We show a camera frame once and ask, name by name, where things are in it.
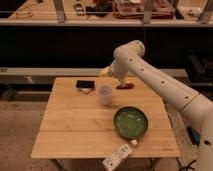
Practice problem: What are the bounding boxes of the green ceramic bowl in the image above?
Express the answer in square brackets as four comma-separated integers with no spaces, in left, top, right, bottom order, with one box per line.
[113,106,148,139]

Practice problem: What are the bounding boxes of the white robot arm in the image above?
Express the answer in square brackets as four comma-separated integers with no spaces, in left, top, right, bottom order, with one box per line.
[100,40,213,171]

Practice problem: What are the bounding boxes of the translucent plastic cup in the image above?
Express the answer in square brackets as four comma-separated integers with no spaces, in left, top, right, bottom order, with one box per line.
[96,84,112,105]

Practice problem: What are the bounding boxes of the brown sausage-shaped object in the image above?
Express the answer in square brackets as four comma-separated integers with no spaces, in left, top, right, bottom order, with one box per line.
[116,83,134,89]

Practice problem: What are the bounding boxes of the black rectangular case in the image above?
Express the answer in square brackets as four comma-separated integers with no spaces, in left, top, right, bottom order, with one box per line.
[76,80,95,89]

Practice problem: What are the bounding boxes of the wooden folding table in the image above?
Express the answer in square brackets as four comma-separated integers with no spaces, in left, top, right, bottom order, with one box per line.
[31,77,180,159]

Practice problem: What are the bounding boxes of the dark object on shelf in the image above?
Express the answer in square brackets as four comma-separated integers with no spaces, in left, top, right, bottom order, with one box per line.
[85,2,112,17]

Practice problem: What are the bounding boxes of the cluttered tray on shelf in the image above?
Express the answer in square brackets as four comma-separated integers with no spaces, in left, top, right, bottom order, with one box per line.
[113,0,175,19]

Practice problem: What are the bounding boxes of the white tube with label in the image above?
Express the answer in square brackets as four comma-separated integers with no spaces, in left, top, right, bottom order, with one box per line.
[102,140,138,171]

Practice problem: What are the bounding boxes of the black cable on floor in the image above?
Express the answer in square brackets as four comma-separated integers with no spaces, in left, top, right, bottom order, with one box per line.
[175,156,199,171]

